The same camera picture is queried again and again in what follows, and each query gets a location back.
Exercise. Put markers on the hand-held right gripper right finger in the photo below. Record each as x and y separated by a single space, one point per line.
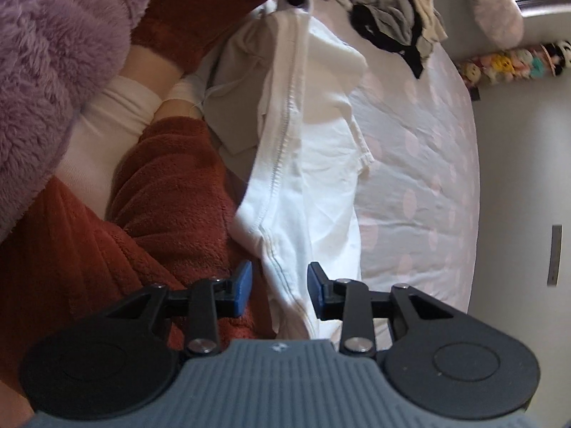
316 292

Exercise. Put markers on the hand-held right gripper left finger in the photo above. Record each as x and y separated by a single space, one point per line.
243 287

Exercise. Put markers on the white t-shirt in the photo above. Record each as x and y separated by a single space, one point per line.
312 187

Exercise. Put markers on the grey knit garment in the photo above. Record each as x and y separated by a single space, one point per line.
392 13

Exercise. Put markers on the grey folded garment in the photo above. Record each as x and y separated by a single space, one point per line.
236 80

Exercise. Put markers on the white sock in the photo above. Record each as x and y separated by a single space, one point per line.
187 88
107 125

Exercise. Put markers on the polka dot bed sheet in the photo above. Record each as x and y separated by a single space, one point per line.
424 165

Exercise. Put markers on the polka dot pillow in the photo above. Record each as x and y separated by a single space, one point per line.
490 4

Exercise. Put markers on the row of plush toys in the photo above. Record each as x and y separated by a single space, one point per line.
504 64

